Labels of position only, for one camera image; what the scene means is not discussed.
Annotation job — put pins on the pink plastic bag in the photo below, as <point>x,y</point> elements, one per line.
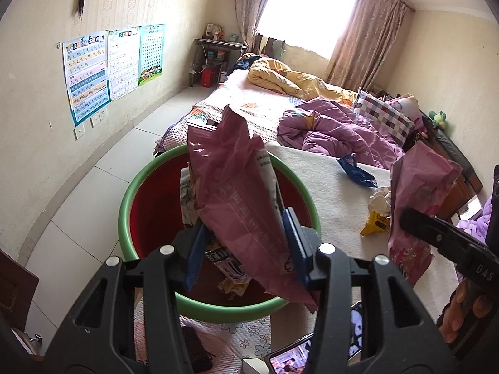
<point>421,180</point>
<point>236,198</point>

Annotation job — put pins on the dark side table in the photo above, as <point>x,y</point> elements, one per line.
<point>212,51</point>

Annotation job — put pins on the purple quilt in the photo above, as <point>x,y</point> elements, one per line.
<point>328,128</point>

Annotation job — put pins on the yellow snack wrapper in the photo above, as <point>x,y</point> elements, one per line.
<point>376,223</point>

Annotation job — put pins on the green red trash bin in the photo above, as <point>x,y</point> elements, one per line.
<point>150,216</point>

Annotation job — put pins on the green plush toy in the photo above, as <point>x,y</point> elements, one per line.
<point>438,119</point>

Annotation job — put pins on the white wall sockets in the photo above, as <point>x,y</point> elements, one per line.
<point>79,131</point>

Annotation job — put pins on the pink patterned bed sheet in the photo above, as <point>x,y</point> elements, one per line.
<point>260,107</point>

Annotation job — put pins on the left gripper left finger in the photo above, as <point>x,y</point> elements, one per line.
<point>195,256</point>

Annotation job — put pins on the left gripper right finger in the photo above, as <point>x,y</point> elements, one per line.
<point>298,237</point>

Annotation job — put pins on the blue learning poster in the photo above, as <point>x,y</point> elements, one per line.
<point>85,74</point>

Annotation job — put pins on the white learning poster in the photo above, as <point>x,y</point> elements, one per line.
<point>123,61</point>

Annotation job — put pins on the red box under table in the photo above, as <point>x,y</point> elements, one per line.
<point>210,75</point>

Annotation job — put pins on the smartphone with video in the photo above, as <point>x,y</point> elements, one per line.
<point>293,358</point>

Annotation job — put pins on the right pink curtain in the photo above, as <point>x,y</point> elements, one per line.
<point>365,44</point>

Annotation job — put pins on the right hand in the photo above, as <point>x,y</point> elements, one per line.
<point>454,315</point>

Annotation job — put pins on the pink pillow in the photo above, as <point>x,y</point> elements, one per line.
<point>408,105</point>

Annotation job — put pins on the blue snack wrapper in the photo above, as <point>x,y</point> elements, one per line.
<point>355,173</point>

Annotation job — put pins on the checkered pillow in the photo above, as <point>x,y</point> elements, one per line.
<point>391,120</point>

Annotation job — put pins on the yellow quilt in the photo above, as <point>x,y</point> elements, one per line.
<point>269,73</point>

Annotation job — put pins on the green number poster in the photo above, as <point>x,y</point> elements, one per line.
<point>151,52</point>

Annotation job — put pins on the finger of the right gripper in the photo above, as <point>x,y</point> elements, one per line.
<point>448,240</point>

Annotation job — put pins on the white crumpled tissue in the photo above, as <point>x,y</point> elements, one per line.
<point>380,201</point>

